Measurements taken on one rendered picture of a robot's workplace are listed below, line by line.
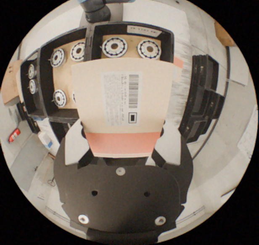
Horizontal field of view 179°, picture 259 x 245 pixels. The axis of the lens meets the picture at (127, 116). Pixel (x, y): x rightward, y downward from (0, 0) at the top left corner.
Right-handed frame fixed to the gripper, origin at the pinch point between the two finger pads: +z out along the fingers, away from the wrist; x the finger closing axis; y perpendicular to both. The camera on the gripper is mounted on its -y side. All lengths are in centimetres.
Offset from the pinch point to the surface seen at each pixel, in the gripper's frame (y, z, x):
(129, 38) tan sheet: -23.1, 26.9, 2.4
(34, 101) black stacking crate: 1, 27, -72
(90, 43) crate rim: -18.3, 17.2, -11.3
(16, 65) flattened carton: -106, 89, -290
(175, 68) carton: -12.1, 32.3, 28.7
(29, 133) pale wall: 105, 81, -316
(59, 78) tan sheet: -8.8, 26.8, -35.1
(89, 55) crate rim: -13.6, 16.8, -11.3
